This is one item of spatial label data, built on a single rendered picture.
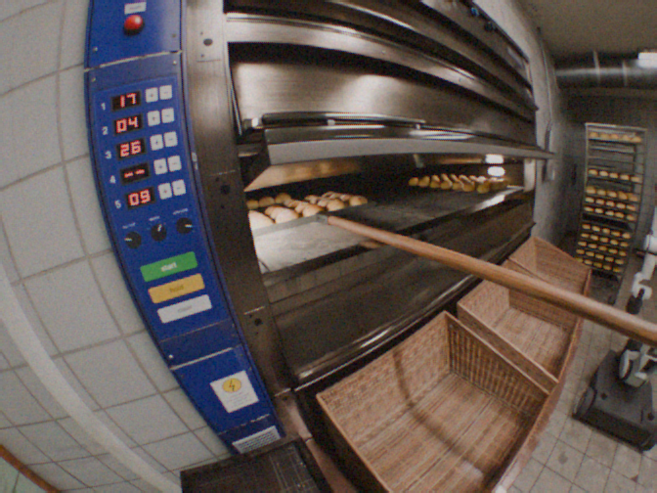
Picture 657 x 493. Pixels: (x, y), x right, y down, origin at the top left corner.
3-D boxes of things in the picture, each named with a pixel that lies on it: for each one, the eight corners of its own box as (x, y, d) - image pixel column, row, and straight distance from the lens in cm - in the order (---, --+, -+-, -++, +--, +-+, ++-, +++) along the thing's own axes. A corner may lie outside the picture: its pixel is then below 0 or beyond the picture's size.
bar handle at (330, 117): (270, 153, 32) (267, 156, 33) (430, 144, 53) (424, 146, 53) (262, 111, 34) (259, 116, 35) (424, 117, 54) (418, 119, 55)
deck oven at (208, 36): (218, 321, 270) (167, 110, 242) (373, 263, 333) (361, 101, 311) (289, 505, 145) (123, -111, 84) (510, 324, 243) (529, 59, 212)
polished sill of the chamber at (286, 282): (261, 291, 54) (256, 276, 52) (525, 193, 195) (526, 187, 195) (269, 304, 49) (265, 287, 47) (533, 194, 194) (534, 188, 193)
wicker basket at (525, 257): (498, 299, 160) (506, 256, 148) (526, 268, 208) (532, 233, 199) (573, 331, 154) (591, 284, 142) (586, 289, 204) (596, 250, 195)
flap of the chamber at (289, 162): (271, 165, 27) (242, 192, 47) (555, 158, 189) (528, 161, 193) (266, 145, 28) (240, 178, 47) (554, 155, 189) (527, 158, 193)
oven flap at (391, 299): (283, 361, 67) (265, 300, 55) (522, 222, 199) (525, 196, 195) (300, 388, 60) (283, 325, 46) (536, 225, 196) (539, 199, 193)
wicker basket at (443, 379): (323, 438, 90) (310, 393, 67) (434, 359, 112) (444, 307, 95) (428, 557, 82) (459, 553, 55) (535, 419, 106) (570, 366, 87)
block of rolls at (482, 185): (406, 186, 177) (406, 178, 177) (442, 180, 215) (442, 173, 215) (486, 194, 145) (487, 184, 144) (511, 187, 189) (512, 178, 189)
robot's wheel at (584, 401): (575, 400, 206) (590, 380, 193) (582, 403, 207) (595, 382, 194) (568, 422, 193) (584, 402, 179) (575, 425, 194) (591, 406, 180)
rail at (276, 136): (266, 145, 28) (262, 150, 30) (554, 155, 189) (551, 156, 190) (263, 128, 29) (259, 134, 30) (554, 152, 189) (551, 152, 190)
